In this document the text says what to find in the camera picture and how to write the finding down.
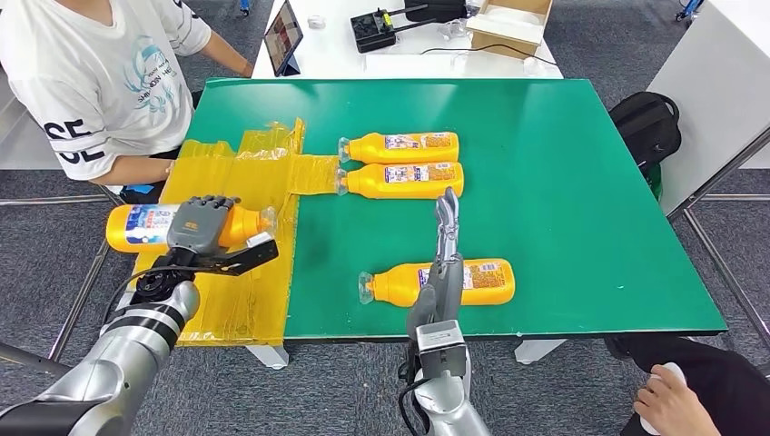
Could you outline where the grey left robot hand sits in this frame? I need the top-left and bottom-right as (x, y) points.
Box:
(167, 195), (241, 257)

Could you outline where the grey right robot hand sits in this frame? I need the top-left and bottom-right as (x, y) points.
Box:
(406, 186), (464, 340)

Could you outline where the orange detergent bottle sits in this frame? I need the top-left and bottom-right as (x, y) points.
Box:
(359, 258), (516, 307)
(335, 162), (465, 200)
(338, 132), (460, 165)
(106, 203), (278, 254)

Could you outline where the yellow taped cardboard board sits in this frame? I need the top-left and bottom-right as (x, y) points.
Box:
(129, 118), (341, 349)

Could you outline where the white table foot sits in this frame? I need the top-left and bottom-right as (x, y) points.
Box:
(514, 340), (567, 365)
(246, 343), (290, 370)

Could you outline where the person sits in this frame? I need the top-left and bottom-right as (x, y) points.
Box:
(604, 335), (770, 436)
(0, 0), (255, 203)

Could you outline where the black tablet on stand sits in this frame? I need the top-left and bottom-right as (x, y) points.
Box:
(263, 0), (304, 77)

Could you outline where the white table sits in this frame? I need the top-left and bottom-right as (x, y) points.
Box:
(251, 0), (565, 81)

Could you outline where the black backpack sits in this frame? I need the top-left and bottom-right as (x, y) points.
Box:
(608, 91), (683, 181)

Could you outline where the clear plastic wrapper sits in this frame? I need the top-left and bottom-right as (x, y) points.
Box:
(439, 18), (475, 41)

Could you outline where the black controller with antennas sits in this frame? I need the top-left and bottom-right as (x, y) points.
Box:
(350, 5), (429, 55)

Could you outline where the open cardboard box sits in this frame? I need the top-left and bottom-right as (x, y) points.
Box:
(466, 0), (553, 60)

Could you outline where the black bag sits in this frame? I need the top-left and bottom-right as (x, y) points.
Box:
(404, 0), (469, 24)

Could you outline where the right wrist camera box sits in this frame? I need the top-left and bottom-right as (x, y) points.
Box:
(415, 320), (469, 381)

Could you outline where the grey metal frame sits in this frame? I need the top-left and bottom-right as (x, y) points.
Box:
(0, 192), (124, 381)
(666, 127), (770, 351)

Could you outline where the black cable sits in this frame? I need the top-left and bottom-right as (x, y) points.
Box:
(420, 44), (558, 66)

